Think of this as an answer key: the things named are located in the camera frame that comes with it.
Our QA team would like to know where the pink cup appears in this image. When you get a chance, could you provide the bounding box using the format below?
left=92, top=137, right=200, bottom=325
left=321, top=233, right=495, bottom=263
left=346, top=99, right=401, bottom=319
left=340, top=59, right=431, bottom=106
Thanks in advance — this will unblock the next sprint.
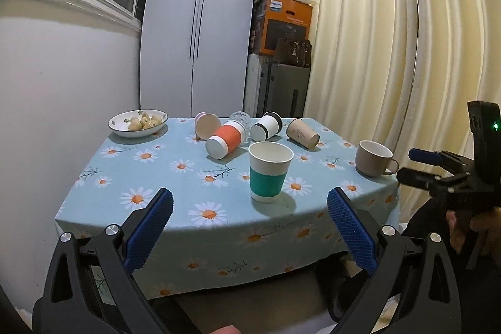
left=194, top=112, right=221, bottom=141

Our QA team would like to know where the person's dark clothing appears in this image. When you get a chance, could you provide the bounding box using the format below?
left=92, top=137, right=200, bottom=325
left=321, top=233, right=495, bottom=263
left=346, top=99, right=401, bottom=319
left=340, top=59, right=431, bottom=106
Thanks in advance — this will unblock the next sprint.
left=401, top=196, right=501, bottom=319

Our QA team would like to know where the clear glass cup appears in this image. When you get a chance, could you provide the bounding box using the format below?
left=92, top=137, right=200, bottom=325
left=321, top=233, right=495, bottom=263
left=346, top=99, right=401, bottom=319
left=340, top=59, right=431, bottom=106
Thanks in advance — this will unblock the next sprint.
left=229, top=111, right=251, bottom=147

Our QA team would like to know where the brown handbag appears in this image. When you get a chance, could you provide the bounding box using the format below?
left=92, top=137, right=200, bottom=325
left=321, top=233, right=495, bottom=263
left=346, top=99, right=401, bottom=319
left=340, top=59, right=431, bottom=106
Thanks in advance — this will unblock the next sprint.
left=274, top=37, right=312, bottom=68

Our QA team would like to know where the person's right hand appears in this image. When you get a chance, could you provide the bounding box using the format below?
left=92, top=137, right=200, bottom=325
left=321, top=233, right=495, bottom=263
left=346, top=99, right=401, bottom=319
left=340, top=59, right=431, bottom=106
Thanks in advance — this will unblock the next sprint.
left=446, top=206, right=501, bottom=254

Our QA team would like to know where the orange banded white cup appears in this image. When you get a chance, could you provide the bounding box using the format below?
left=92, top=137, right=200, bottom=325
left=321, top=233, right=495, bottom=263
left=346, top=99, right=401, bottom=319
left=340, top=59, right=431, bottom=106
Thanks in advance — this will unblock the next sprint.
left=205, top=121, right=246, bottom=160

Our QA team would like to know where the teal banded white cup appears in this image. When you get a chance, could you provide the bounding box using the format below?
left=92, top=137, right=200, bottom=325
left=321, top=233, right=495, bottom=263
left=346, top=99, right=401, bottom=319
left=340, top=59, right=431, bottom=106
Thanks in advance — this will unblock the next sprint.
left=248, top=141, right=294, bottom=203

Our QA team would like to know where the beige mug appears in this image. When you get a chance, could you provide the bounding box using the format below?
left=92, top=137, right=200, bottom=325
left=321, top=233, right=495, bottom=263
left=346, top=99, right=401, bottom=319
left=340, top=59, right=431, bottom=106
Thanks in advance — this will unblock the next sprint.
left=355, top=140, right=400, bottom=177

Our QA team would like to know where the white floral bowl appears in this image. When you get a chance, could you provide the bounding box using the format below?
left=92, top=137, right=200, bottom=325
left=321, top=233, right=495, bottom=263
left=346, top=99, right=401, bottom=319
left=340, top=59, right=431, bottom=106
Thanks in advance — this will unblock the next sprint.
left=108, top=109, right=170, bottom=139

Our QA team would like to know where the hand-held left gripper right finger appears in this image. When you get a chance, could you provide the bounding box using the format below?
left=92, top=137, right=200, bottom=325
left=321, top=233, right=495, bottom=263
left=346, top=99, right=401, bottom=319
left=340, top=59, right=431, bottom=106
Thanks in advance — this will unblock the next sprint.
left=327, top=186, right=464, bottom=334

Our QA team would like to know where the white wardrobe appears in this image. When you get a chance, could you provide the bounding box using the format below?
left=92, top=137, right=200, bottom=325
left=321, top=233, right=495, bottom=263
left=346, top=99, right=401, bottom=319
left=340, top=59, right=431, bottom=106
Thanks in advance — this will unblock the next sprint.
left=139, top=0, right=260, bottom=119

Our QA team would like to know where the orange cardboard box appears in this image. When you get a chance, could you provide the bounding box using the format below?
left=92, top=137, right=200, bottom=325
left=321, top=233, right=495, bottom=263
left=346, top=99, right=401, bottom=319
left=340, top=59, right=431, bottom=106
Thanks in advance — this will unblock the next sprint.
left=251, top=0, right=314, bottom=57

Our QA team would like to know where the beige paper cup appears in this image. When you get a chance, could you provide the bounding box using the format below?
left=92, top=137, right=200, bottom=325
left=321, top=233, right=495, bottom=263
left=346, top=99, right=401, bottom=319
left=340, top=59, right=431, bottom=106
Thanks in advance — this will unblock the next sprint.
left=287, top=117, right=321, bottom=150

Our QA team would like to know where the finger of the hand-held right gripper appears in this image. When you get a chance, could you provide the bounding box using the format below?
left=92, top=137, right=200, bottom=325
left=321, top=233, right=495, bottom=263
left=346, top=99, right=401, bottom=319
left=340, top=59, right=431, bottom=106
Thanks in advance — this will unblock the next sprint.
left=408, top=148, right=475, bottom=173
left=396, top=167, right=455, bottom=194

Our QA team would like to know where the pile of pale round fruits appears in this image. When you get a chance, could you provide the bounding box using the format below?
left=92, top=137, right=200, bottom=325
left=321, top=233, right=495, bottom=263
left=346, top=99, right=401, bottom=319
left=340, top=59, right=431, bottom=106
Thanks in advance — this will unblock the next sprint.
left=128, top=112, right=163, bottom=132

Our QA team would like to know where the blue daisy print tablecloth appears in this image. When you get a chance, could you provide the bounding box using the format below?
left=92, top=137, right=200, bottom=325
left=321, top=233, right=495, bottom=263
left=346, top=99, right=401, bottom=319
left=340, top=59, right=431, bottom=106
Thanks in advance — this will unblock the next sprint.
left=54, top=117, right=400, bottom=299

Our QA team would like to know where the black chair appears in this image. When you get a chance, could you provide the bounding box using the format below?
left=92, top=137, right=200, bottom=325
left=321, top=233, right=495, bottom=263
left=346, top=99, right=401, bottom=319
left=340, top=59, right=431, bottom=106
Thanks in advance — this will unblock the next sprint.
left=315, top=255, right=378, bottom=324

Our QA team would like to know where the grey suitcase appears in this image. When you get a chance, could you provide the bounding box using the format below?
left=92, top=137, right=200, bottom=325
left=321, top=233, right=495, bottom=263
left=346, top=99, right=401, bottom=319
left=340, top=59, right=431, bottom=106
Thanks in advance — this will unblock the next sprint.
left=257, top=62, right=311, bottom=119

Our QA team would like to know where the black banded white cup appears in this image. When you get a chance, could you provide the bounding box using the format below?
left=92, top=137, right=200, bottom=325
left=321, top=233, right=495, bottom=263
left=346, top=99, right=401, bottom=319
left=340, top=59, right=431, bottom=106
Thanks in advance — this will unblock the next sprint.
left=250, top=112, right=283, bottom=142

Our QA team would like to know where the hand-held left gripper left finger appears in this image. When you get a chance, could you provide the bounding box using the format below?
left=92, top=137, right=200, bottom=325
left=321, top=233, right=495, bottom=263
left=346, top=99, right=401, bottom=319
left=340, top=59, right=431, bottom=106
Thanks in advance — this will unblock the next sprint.
left=32, top=187, right=175, bottom=334

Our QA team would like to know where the cream curtain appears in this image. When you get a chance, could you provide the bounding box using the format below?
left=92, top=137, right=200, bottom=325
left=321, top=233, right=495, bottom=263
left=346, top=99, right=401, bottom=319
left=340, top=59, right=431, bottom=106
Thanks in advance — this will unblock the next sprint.
left=293, top=0, right=501, bottom=231

